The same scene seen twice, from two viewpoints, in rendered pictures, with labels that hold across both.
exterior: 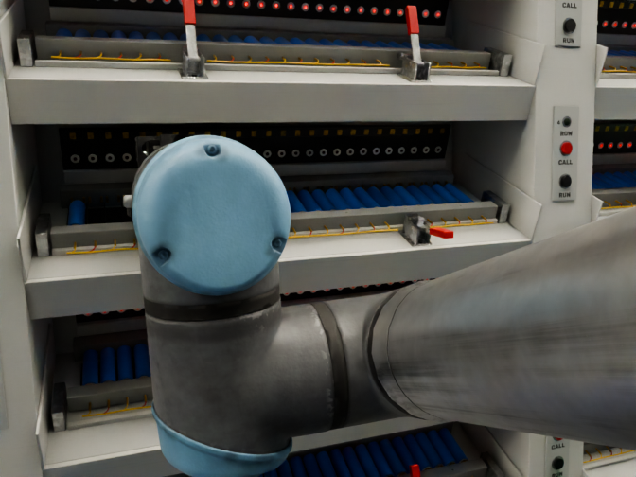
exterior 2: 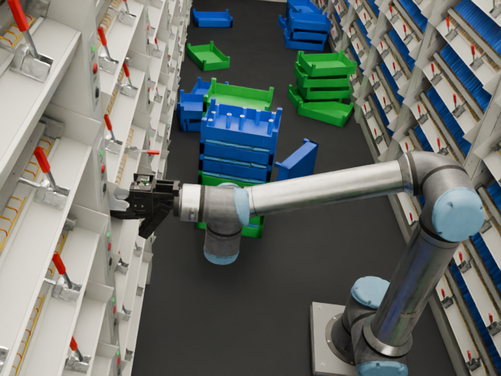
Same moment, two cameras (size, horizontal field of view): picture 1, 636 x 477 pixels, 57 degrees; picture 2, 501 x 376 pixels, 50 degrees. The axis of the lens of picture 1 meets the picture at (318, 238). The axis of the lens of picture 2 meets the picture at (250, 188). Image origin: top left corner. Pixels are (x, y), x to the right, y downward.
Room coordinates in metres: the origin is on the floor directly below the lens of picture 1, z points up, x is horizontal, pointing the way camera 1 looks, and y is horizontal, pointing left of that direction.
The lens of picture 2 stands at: (0.13, 1.04, 1.62)
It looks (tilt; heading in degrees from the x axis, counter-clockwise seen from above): 37 degrees down; 282
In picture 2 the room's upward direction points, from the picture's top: 7 degrees clockwise
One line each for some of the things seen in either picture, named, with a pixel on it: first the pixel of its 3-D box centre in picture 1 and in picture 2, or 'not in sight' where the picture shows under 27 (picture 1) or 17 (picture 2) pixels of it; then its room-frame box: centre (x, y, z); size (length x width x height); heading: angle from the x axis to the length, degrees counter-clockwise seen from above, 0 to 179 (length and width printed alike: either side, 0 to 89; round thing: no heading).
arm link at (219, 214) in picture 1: (205, 211); (224, 206); (0.39, 0.07, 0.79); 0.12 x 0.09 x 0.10; 18
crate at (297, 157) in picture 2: not in sight; (294, 169); (0.38, -1.16, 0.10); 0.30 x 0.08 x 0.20; 73
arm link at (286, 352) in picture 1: (235, 371); (222, 236); (0.39, 0.06, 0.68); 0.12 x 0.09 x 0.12; 105
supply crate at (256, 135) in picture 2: not in sight; (241, 121); (0.59, -0.79, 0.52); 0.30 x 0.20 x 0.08; 8
